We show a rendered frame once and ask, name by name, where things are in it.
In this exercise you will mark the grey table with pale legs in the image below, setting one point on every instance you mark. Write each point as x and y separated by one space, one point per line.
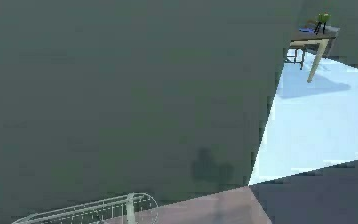
315 37

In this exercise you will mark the blue flat object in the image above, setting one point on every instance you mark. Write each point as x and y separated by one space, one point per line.
306 30

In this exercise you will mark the dark wooden chair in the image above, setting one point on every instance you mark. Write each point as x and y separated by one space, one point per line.
299 55

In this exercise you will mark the green lamp on black stand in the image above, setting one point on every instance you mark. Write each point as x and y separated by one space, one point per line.
322 19

